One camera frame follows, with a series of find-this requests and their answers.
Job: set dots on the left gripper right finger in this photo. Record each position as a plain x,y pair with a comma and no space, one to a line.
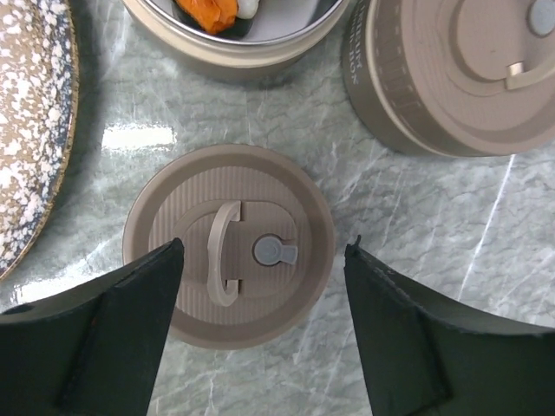
423,353

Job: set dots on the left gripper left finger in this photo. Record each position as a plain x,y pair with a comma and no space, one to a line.
94,349

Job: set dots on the brown round lid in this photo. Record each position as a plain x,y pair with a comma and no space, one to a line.
258,238
439,69

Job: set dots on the orange fried piece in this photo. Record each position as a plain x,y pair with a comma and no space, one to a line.
213,16

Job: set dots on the red-centre sushi roll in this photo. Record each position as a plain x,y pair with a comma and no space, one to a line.
246,12

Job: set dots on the right round metal container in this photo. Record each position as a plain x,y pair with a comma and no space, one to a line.
362,88

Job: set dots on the round metal container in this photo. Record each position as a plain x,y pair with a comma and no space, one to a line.
362,88
282,32

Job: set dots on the silver glitter plate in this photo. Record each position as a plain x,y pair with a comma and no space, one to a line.
39,101

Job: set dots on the left round metal container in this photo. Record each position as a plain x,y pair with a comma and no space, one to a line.
282,32

